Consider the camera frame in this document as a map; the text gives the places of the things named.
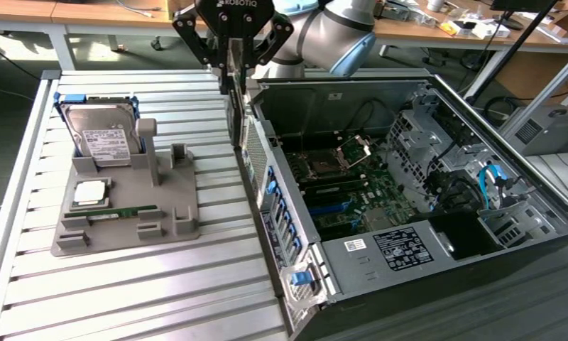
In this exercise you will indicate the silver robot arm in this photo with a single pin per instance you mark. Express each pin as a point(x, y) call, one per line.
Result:
point(327, 32)

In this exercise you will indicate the blue card retention clip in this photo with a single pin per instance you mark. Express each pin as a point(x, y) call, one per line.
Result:
point(294, 239)
point(279, 202)
point(284, 216)
point(271, 186)
point(290, 227)

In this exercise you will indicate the open black PC case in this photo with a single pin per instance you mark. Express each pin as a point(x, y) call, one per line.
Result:
point(407, 312)

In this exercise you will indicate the CPU socket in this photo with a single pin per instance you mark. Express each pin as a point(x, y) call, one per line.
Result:
point(323, 165)

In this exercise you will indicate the silver CPU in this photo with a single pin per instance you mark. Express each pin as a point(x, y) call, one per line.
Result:
point(91, 193)

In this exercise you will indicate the black caster wheel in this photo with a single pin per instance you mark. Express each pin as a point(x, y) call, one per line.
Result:
point(157, 44)

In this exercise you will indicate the black monitor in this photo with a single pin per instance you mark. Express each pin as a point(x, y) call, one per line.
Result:
point(511, 23)

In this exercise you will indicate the hard disk in blue caddy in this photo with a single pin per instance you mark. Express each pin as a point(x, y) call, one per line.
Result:
point(99, 120)

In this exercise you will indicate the graphics card with metal bracket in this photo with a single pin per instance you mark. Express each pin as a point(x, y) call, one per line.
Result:
point(236, 117)

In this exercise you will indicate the wooden desk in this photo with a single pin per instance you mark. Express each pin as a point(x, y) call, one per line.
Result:
point(28, 17)
point(392, 33)

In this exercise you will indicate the green motherboard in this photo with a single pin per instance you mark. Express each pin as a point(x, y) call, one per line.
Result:
point(388, 209)

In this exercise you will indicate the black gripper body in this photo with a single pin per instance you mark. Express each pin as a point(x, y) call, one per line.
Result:
point(234, 16)

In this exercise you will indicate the green RAM stick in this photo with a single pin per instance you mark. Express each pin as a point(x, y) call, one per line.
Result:
point(123, 212)

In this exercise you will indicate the aluminium profile frame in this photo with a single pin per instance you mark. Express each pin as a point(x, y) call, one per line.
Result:
point(556, 76)

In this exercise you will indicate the grey parts rack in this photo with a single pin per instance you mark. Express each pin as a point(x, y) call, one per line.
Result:
point(128, 193)

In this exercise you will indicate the grey power supply unit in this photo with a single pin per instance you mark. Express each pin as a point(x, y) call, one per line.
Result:
point(355, 270)

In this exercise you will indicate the white cup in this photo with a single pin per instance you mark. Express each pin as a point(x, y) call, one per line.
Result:
point(436, 4)

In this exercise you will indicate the blue expansion slot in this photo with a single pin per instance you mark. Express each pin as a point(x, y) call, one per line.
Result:
point(331, 209)

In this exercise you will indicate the small white yellow box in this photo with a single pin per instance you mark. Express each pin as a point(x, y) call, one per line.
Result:
point(459, 28)

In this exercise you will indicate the blue case latch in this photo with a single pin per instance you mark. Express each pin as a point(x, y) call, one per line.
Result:
point(299, 278)

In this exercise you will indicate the small metal disk bay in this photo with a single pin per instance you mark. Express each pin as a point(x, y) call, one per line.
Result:
point(511, 227)

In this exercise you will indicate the black tripod pole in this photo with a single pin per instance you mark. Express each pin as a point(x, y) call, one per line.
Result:
point(514, 48)

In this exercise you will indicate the dark RAM stick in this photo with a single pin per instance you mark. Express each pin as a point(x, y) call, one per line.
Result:
point(336, 190)

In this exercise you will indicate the grey tower computer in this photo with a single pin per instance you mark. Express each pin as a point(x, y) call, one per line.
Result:
point(550, 135)

